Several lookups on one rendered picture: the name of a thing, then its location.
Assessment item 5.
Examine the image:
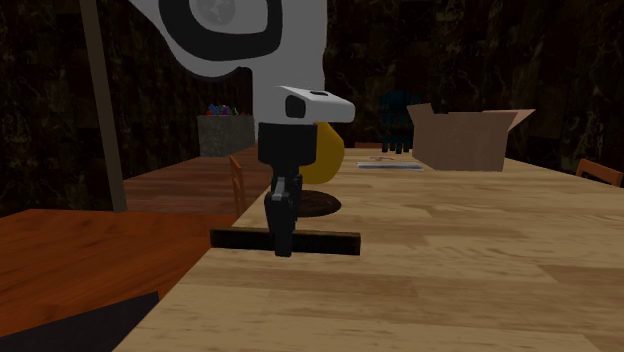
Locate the grey box with colourful things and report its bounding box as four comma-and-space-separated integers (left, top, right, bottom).
196, 104, 256, 158

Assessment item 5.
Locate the brown round plate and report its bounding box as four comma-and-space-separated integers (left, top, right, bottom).
294, 189, 342, 219

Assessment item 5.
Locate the light wooden table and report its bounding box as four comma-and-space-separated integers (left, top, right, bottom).
111, 146, 624, 352

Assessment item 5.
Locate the yellow rounded vase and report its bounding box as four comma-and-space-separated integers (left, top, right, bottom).
298, 121, 346, 185

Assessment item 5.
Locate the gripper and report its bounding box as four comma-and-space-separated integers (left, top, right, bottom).
257, 122, 319, 259

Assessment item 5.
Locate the brown upright post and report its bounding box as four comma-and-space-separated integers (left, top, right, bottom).
78, 0, 129, 214

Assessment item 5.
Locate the open cardboard box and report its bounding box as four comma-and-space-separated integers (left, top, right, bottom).
406, 102, 537, 173

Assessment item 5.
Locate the dark teal figure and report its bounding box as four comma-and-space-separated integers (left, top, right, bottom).
377, 89, 423, 155

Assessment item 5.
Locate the white flat book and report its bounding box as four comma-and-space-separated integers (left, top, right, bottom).
355, 160, 425, 172

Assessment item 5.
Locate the wooden chair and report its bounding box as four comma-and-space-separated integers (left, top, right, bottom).
575, 158, 624, 188
228, 154, 248, 219

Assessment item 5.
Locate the black flat bar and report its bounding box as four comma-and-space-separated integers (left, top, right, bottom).
209, 226, 362, 257

